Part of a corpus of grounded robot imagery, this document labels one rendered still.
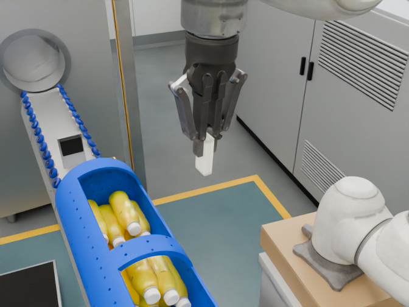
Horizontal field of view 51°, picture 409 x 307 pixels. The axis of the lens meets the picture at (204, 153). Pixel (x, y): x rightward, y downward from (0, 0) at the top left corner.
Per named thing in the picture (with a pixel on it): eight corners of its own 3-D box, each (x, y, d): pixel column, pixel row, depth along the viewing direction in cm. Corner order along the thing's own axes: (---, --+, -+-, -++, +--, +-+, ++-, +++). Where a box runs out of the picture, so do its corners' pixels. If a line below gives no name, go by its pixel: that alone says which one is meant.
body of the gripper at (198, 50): (201, 42, 54) (198, 107, 59) (253, 34, 58) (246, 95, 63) (172, 26, 59) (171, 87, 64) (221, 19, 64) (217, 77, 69)
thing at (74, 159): (85, 160, 192) (80, 130, 183) (87, 164, 189) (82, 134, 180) (62, 166, 188) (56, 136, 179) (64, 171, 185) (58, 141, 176)
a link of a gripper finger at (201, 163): (210, 139, 67) (206, 140, 67) (208, 175, 71) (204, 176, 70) (200, 130, 69) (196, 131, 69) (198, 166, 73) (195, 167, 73)
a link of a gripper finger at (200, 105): (215, 75, 61) (206, 77, 60) (208, 142, 66) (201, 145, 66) (200, 66, 63) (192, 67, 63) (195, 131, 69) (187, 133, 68)
